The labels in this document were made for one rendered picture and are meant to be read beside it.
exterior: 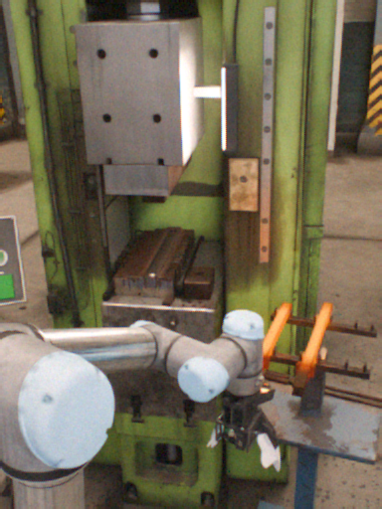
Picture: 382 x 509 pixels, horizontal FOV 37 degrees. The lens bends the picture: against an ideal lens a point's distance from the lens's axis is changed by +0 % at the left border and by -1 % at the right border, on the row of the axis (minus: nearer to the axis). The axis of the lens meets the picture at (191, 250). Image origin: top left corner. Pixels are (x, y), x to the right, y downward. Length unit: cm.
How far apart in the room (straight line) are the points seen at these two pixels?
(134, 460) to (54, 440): 166
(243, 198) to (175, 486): 113
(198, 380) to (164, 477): 140
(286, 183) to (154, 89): 51
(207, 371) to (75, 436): 35
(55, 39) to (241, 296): 103
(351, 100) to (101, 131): 603
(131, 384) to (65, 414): 141
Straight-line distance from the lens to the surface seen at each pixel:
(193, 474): 236
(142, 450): 233
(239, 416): 117
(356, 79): 756
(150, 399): 209
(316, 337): 167
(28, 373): 67
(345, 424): 182
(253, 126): 182
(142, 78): 171
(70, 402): 66
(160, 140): 173
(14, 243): 192
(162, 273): 191
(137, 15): 189
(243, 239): 194
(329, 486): 258
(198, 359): 99
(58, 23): 192
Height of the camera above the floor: 183
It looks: 24 degrees down
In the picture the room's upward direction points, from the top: 2 degrees counter-clockwise
